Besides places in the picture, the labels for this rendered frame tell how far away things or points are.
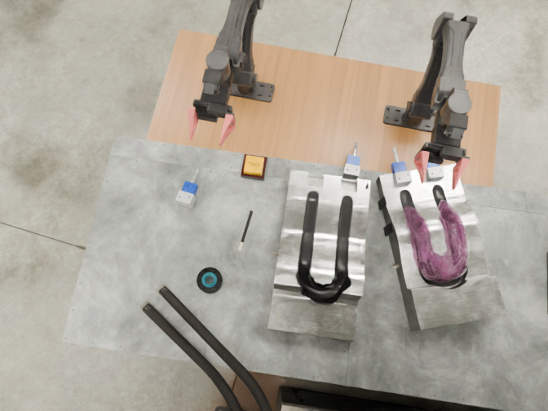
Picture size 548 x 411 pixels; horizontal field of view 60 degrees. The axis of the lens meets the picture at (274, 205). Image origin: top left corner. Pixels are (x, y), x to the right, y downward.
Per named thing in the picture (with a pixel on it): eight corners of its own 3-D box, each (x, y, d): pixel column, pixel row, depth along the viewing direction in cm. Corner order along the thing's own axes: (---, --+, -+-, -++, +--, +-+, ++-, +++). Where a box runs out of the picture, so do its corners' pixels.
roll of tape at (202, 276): (215, 298, 151) (214, 297, 148) (193, 286, 153) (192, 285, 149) (227, 276, 153) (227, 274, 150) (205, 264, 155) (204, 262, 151)
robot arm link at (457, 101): (478, 117, 114) (483, 72, 117) (442, 110, 115) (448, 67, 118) (460, 136, 125) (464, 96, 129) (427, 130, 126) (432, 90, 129)
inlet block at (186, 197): (191, 169, 164) (188, 163, 158) (205, 173, 163) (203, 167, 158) (178, 205, 160) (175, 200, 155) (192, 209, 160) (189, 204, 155)
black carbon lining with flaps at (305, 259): (306, 192, 154) (308, 182, 145) (355, 198, 154) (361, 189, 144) (291, 300, 145) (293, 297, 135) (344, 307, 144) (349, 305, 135)
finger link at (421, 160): (447, 183, 117) (451, 148, 119) (417, 177, 117) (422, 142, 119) (437, 191, 123) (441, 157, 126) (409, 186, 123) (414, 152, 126)
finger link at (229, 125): (227, 141, 120) (235, 108, 122) (199, 136, 120) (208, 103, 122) (229, 152, 126) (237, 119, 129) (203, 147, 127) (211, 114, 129)
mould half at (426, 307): (375, 180, 163) (382, 169, 152) (450, 170, 164) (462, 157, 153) (409, 331, 149) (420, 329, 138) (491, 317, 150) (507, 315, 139)
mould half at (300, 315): (289, 178, 163) (291, 164, 150) (365, 189, 162) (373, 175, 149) (267, 329, 149) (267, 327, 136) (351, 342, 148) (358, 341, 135)
